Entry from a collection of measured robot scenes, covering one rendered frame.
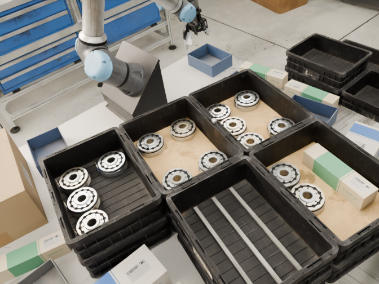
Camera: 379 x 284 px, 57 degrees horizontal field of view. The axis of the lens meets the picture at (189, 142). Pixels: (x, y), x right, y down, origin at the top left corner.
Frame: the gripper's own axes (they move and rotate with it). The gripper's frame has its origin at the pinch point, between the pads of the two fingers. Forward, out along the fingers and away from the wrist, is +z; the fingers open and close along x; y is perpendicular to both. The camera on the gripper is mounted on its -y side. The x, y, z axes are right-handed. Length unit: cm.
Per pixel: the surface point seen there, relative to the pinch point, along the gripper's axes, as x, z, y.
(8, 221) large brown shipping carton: -113, -7, 34
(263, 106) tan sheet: -12, 3, 56
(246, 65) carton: 12.4, 12.8, 21.6
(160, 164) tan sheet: -61, -3, 52
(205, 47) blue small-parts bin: 10.9, 13.6, -10.0
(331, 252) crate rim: -50, -12, 115
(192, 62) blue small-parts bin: -2.1, 14.3, -6.3
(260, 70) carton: 13.6, 12.9, 30.1
